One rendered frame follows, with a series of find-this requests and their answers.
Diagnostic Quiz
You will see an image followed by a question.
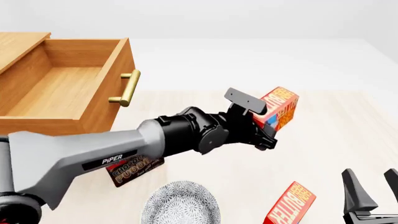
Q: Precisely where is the wooden cabinet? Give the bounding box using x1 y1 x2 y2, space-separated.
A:
0 32 52 75

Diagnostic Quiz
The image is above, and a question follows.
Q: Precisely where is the flat plate on black stalk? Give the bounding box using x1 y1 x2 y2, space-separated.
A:
223 87 269 117

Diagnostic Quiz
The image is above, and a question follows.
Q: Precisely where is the chocolate pudding box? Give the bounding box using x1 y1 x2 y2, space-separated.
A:
105 154 165 189

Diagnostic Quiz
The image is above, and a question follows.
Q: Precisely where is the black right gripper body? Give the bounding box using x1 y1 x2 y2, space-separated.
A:
343 206 398 224

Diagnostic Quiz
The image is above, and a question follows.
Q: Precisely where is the brass drawer handle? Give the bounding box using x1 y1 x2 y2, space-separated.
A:
108 69 142 108

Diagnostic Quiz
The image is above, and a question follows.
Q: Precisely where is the red and orange butter box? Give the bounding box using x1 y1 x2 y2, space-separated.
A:
251 86 300 132
262 180 318 224

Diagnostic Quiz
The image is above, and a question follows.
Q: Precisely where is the patterned grey bowl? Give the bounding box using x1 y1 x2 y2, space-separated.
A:
141 180 223 224

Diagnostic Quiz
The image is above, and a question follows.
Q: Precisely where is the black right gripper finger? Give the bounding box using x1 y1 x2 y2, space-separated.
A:
341 168 379 215
382 168 398 200

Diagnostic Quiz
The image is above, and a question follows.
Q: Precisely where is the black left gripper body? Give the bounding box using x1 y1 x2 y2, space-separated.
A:
246 121 279 151

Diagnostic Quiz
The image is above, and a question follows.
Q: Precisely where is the open wooden drawer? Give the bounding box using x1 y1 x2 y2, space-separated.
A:
0 37 136 136

